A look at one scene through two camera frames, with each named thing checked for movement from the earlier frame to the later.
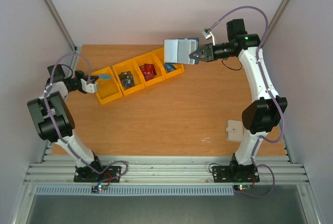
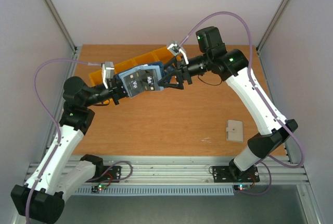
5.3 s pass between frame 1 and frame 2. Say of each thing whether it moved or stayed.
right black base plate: stayed
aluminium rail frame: stayed
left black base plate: stayed
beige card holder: stayed
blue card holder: moved
